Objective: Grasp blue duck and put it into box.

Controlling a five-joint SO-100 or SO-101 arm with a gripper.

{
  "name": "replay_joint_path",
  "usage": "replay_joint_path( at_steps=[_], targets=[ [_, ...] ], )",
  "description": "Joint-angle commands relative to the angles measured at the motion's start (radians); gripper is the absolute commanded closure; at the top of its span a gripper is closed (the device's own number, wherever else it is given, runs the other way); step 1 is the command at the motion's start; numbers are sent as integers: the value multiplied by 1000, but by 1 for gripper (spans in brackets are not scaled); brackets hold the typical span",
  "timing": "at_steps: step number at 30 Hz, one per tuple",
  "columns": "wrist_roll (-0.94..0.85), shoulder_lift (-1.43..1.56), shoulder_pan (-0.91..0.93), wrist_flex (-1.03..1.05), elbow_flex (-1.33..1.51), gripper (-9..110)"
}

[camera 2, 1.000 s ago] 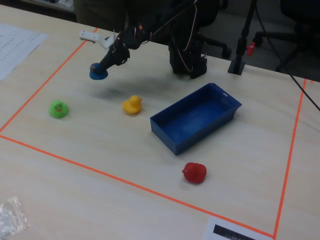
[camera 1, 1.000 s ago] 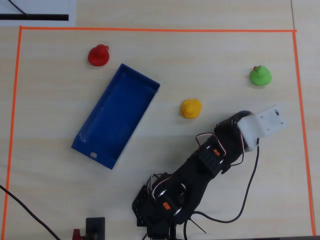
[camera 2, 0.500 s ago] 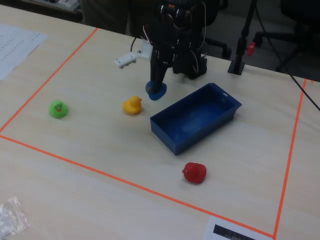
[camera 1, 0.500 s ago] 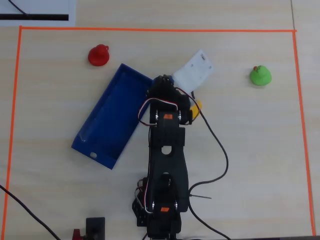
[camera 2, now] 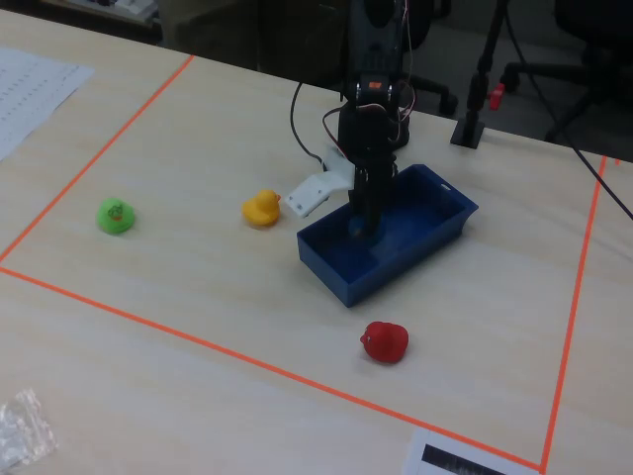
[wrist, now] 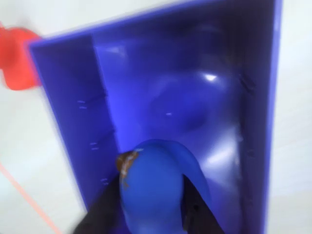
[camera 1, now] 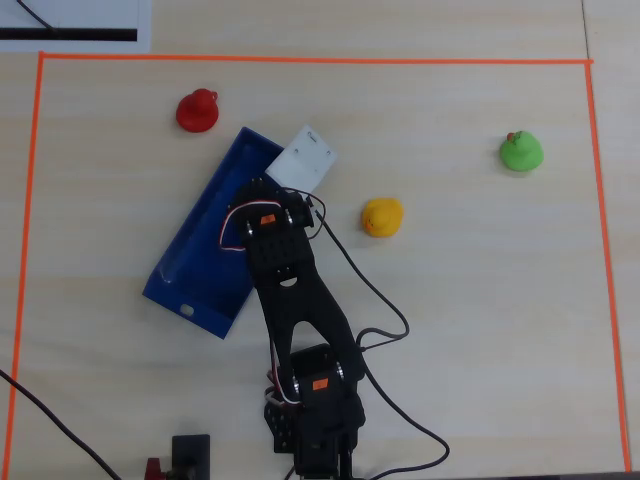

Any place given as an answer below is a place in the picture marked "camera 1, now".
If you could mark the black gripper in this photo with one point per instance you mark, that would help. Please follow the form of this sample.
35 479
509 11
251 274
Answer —
248 191

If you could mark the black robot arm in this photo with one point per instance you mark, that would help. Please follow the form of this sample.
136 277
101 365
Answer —
300 300

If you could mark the blue plastic box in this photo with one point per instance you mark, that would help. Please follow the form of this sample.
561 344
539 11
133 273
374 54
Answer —
200 240

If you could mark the red rubber duck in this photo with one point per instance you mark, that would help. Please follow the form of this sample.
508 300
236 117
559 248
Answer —
197 111

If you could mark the yellow rubber duck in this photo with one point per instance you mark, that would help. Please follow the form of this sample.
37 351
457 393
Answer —
382 217

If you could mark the green rubber duck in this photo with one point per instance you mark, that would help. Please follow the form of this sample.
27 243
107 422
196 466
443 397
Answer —
521 152

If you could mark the orange tape strip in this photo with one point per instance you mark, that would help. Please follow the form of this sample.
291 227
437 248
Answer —
300 59
25 225
602 240

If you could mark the white paper sheet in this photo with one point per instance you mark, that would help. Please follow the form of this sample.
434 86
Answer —
75 15

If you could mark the black table clamp red knob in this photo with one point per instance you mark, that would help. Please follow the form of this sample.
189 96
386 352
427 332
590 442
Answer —
190 455

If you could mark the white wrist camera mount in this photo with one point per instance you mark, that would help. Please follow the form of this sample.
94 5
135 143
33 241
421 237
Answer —
302 157

